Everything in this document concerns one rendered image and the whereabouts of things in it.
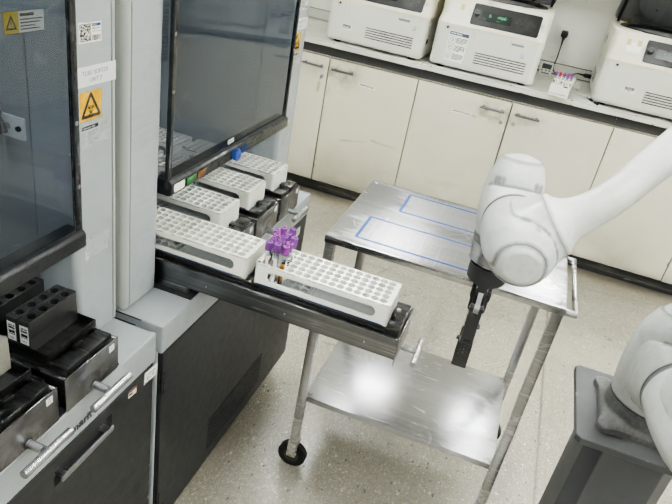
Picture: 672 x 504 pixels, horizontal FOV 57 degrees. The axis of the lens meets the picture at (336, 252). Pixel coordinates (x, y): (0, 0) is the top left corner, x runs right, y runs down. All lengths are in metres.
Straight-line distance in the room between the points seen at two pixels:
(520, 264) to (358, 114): 2.75
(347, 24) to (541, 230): 2.74
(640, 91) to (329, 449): 2.30
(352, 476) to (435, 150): 2.05
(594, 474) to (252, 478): 1.00
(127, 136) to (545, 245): 0.73
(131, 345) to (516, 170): 0.78
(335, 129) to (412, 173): 0.52
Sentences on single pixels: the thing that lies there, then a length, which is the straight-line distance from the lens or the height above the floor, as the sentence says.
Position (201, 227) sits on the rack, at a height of 0.86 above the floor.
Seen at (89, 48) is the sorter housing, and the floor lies 1.28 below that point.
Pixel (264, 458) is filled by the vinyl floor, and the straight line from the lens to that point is 2.07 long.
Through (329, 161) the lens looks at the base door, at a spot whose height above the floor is 0.22.
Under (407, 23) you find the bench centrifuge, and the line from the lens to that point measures 3.48.
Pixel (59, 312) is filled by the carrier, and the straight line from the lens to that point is 1.15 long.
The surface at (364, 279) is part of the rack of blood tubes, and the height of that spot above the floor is 0.86.
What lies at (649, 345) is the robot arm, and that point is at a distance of 1.34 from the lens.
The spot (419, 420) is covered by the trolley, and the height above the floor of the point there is 0.28.
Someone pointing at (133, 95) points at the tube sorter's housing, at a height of 1.19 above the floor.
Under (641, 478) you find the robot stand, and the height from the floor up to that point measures 0.62.
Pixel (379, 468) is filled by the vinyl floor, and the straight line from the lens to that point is 2.12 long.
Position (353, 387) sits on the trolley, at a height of 0.28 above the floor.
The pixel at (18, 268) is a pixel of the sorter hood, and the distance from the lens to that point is 1.02.
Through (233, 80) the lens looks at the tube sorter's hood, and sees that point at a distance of 1.47.
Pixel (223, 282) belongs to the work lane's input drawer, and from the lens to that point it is 1.34.
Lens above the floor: 1.52
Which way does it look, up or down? 28 degrees down
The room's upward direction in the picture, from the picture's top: 11 degrees clockwise
